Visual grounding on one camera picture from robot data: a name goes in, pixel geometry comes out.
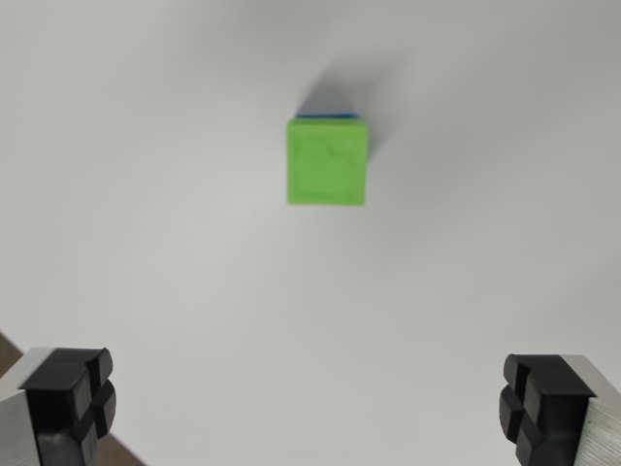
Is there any blue embossed cube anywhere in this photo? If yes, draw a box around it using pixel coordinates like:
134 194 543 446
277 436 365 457
293 111 363 121

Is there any green embossed cube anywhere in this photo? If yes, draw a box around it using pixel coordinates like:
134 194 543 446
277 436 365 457
284 117 373 208

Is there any gripper left finger with black rubber pad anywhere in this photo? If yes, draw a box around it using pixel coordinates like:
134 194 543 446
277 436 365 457
0 346 118 466

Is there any gripper right finger with black rubber pad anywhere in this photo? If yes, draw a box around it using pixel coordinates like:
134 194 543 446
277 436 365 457
498 352 621 466

